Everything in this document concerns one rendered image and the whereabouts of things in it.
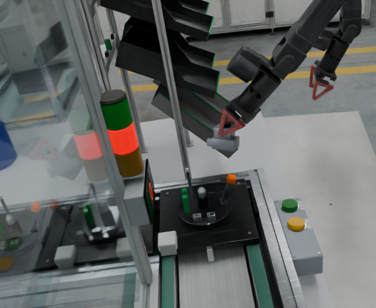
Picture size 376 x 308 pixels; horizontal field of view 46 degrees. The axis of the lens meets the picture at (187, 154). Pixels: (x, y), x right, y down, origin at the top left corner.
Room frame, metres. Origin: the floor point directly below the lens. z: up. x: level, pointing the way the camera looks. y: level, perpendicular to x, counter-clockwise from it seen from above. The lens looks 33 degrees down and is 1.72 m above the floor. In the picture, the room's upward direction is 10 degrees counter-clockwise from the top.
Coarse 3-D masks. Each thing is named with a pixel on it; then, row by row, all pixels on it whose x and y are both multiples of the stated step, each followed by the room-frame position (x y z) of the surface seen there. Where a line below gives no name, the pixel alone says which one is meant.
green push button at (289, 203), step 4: (284, 200) 0.87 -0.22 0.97; (288, 200) 0.87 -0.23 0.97; (292, 200) 0.87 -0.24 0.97; (284, 204) 0.86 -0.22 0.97; (288, 204) 0.86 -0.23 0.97; (292, 204) 0.85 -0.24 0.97; (296, 204) 0.85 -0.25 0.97; (284, 208) 0.85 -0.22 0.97; (288, 208) 0.84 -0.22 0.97; (292, 208) 0.84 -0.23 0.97; (296, 208) 0.84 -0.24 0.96
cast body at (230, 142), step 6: (216, 126) 1.01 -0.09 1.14; (228, 126) 1.00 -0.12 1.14; (216, 132) 1.00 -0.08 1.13; (234, 132) 1.01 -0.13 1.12; (216, 138) 1.00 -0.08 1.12; (222, 138) 0.99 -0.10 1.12; (228, 138) 0.98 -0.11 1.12; (234, 138) 0.99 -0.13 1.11; (210, 144) 1.02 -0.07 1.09; (216, 144) 0.99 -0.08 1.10; (222, 144) 0.98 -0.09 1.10; (228, 144) 0.98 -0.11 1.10; (234, 144) 0.97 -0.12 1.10; (228, 150) 0.97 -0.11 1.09; (234, 150) 0.97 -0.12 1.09
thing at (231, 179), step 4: (228, 176) 0.88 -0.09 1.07; (232, 176) 0.88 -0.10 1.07; (220, 180) 0.88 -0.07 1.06; (224, 180) 0.88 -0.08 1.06; (228, 180) 0.87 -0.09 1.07; (232, 180) 0.87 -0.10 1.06; (228, 184) 0.88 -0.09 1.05; (232, 184) 0.87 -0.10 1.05; (228, 188) 0.88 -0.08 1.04; (224, 192) 0.88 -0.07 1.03; (228, 192) 0.88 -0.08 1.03; (224, 196) 0.88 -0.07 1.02; (228, 196) 0.88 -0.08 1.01; (224, 200) 0.88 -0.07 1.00
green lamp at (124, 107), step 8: (104, 104) 0.69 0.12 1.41; (112, 104) 0.68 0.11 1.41; (120, 104) 0.68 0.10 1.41; (128, 104) 0.70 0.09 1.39; (104, 112) 0.69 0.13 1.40; (112, 112) 0.68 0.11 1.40; (120, 112) 0.68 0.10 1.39; (128, 112) 0.69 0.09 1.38; (112, 120) 0.68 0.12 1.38; (120, 120) 0.68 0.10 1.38; (128, 120) 0.69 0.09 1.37; (112, 128) 0.68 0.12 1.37; (120, 128) 0.68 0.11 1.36
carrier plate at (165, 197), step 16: (160, 192) 1.00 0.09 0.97; (176, 192) 0.99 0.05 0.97; (240, 192) 0.94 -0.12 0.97; (160, 208) 0.93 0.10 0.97; (176, 208) 0.92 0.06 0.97; (240, 208) 0.88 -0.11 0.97; (160, 224) 0.87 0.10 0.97; (176, 224) 0.86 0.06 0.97; (224, 224) 0.83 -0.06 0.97; (240, 224) 0.82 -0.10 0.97; (192, 240) 0.79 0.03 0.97; (208, 240) 0.78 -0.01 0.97; (224, 240) 0.77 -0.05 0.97; (240, 240) 0.76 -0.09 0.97; (256, 240) 0.76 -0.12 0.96; (160, 256) 0.78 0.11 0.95
